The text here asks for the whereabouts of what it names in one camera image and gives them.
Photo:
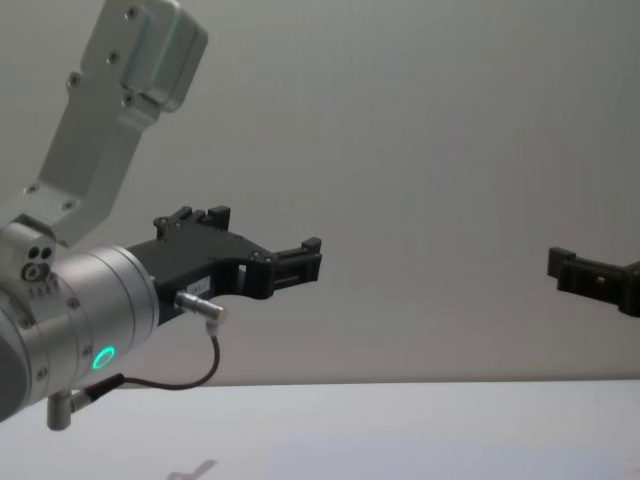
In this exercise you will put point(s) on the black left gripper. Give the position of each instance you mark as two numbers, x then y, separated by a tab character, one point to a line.
190	260

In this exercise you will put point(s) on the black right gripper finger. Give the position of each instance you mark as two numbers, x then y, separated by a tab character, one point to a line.
595	282

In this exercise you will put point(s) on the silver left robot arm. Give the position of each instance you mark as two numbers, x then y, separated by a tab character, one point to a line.
100	295

